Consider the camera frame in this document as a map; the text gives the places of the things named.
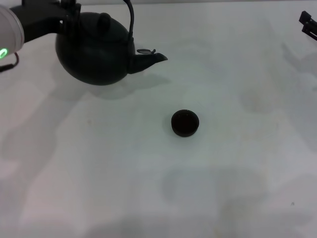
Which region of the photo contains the small dark round teacup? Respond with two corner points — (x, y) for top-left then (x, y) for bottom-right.
(170, 109), (200, 138)

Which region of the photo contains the dark thin cable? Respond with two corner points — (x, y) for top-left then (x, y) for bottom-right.
(0, 51), (20, 73)

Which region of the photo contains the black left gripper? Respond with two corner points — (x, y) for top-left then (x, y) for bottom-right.
(9, 0), (82, 46)

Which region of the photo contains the black round teapot with handle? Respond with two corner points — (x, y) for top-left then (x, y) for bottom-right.
(54, 0), (168, 86)

